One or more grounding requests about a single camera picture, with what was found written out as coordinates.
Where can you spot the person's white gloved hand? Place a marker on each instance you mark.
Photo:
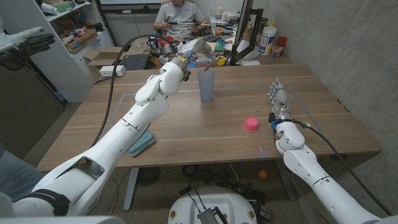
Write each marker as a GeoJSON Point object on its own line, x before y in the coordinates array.
{"type": "Point", "coordinates": [18, 37]}

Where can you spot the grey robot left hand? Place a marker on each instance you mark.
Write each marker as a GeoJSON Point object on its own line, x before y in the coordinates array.
{"type": "Point", "coordinates": [196, 48]}

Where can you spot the person's black gloved hand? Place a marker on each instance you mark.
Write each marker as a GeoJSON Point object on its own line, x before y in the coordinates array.
{"type": "Point", "coordinates": [34, 43]}

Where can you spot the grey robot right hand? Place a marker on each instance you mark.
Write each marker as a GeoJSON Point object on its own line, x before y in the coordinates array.
{"type": "Point", "coordinates": [280, 99]}

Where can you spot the dark grey translucent pen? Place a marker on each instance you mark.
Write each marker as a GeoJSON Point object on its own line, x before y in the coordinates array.
{"type": "Point", "coordinates": [211, 66]}

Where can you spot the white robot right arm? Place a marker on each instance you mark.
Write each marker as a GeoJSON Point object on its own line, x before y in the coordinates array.
{"type": "Point", "coordinates": [314, 174]}

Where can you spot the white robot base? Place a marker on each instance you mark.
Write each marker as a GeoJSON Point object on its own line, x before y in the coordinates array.
{"type": "Point", "coordinates": [211, 202]}

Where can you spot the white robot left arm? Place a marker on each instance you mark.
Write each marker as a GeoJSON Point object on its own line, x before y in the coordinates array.
{"type": "Point", "coordinates": [124, 137]}

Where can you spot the yellow cup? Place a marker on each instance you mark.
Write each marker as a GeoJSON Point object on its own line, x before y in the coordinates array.
{"type": "Point", "coordinates": [220, 61]}

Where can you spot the small pink cup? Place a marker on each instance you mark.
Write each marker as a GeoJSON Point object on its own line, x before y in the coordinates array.
{"type": "Point", "coordinates": [251, 124]}

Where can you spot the tall blue-grey plastic cup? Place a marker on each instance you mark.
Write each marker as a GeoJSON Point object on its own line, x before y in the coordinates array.
{"type": "Point", "coordinates": [206, 85]}

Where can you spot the cardboard box of clutter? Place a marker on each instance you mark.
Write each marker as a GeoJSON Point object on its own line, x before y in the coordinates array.
{"type": "Point", "coordinates": [81, 40]}

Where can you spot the red cup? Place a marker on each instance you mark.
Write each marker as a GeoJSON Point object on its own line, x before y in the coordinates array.
{"type": "Point", "coordinates": [282, 41]}

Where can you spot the teal ribbed box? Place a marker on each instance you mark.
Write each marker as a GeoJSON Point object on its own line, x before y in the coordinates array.
{"type": "Point", "coordinates": [142, 143]}

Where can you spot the long silver black rod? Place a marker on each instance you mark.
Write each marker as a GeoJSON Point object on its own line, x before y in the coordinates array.
{"type": "Point", "coordinates": [186, 23]}

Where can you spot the seated person in grey shirt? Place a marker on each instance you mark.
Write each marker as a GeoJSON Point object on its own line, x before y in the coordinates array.
{"type": "Point", "coordinates": [180, 15]}

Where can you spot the white storage shelf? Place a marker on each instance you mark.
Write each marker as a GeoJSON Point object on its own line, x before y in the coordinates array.
{"type": "Point", "coordinates": [62, 71]}

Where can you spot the white sheet of paper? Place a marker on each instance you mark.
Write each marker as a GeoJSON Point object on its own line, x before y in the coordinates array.
{"type": "Point", "coordinates": [250, 63]}

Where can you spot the clear drinking glass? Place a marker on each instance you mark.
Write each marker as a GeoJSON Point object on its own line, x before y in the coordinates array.
{"type": "Point", "coordinates": [276, 51]}

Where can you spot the black computer monitor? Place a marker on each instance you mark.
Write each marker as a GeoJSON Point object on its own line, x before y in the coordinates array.
{"type": "Point", "coordinates": [244, 18]}

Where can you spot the white canister with label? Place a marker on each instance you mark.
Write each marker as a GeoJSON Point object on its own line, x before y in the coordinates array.
{"type": "Point", "coordinates": [267, 40]}

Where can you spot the black laptop keyboard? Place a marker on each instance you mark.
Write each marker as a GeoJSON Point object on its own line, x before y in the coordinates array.
{"type": "Point", "coordinates": [135, 61]}

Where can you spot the yellow topped bottle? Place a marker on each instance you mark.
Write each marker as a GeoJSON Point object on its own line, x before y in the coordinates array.
{"type": "Point", "coordinates": [272, 23]}

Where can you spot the orange ball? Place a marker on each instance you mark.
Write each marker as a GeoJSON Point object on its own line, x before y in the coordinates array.
{"type": "Point", "coordinates": [262, 174]}

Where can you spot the white power strip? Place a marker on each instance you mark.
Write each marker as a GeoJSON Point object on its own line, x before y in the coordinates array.
{"type": "Point", "coordinates": [112, 71]}

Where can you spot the white table leg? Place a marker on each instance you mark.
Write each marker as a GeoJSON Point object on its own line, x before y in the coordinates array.
{"type": "Point", "coordinates": [130, 189]}
{"type": "Point", "coordinates": [286, 183]}

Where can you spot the person in blue jeans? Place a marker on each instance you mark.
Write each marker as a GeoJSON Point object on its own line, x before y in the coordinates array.
{"type": "Point", "coordinates": [15, 177]}

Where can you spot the black floor fan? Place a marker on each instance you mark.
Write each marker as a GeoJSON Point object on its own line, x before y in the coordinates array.
{"type": "Point", "coordinates": [148, 176]}

